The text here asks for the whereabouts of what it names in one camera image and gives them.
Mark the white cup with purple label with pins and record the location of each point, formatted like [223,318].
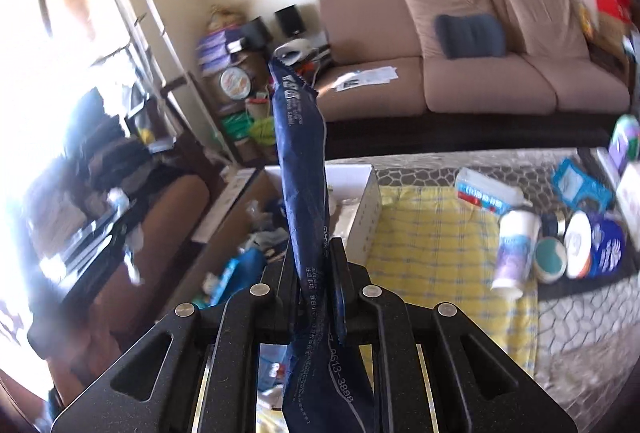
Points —
[515,253]

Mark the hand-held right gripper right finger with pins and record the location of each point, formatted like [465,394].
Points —
[341,303]

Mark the dark blue printed packet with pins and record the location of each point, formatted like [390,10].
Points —
[300,163]

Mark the blue round tin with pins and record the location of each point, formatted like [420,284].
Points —
[607,248]

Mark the yellow checked cloth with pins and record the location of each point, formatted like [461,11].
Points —
[425,253]

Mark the papers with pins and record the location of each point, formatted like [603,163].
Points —
[365,77]

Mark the blue-grey cushion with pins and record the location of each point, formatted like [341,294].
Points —
[470,35]

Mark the teal lidded jar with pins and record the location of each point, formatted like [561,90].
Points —
[550,260]

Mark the window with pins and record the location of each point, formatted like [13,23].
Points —
[60,38]

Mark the red box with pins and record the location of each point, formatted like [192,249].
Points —
[610,0]

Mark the green plastic bag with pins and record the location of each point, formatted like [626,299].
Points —
[250,128]

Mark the brown armchair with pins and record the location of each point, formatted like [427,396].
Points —
[170,213]

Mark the blue wet wipe pack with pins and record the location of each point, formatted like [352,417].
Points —
[575,183]

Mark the purple boxes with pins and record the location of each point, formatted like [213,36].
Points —
[215,50]

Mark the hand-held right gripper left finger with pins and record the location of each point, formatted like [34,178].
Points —
[245,313]

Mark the purple and green bottle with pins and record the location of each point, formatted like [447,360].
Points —
[625,138]

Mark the small dark jar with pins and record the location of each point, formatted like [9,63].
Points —
[552,225]

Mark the blue plastic bag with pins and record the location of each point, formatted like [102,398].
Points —
[242,273]

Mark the round printed tin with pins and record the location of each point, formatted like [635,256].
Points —
[235,83]

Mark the beige sofa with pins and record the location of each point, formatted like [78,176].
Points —
[375,28]

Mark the black speaker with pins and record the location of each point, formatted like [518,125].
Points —
[289,20]

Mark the white cardboard box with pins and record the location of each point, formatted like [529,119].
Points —
[367,213]

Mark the white carton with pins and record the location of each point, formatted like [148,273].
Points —
[631,198]

